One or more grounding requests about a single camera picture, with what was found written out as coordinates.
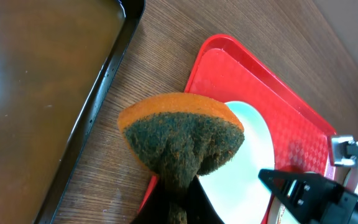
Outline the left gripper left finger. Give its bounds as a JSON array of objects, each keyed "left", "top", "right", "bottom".
[{"left": 131, "top": 179, "right": 170, "bottom": 224}]

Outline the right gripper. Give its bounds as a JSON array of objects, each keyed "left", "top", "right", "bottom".
[{"left": 258, "top": 135, "right": 358, "bottom": 224}]

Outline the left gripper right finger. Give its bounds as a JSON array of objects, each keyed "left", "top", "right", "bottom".
[{"left": 186, "top": 176, "right": 224, "bottom": 224}]

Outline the orange green scrub sponge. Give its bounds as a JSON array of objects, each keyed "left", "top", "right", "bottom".
[{"left": 117, "top": 93, "right": 244, "bottom": 223}]

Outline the black water-filled baking pan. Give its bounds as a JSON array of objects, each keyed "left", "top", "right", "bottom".
[{"left": 0, "top": 0, "right": 145, "bottom": 223}]

